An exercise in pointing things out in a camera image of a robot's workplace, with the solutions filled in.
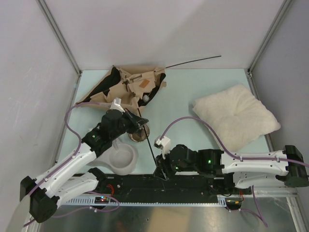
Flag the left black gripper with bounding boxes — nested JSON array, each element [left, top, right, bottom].
[[110, 108, 148, 140]]

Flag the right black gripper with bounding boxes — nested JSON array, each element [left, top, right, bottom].
[[153, 149, 197, 180]]

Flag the black tent pole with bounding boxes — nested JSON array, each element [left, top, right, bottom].
[[112, 64, 167, 181], [164, 55, 222, 69]]

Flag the beige fabric pet tent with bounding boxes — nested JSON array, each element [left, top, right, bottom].
[[77, 65, 166, 114]]

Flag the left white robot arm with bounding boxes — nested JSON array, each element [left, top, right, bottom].
[[20, 109, 148, 223]]

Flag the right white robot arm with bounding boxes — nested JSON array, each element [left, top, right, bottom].
[[155, 145, 309, 194]]

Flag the steel pet bowl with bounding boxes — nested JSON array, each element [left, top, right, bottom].
[[128, 125, 150, 143]]

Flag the grey double pet feeder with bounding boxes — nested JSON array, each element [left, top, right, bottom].
[[92, 139, 139, 175]]

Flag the white pompom toy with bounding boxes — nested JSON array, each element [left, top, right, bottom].
[[143, 95, 149, 102]]

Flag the white fluffy pillow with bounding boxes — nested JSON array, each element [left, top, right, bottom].
[[193, 84, 281, 152]]

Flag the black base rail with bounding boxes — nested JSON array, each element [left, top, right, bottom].
[[95, 174, 233, 204]]

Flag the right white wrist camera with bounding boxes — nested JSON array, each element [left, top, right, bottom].
[[154, 136, 171, 160]]

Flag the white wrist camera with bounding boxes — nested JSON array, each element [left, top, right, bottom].
[[110, 98, 125, 113], [154, 136, 171, 160]]

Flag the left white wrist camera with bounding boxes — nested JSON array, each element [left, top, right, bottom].
[[110, 98, 125, 113]]

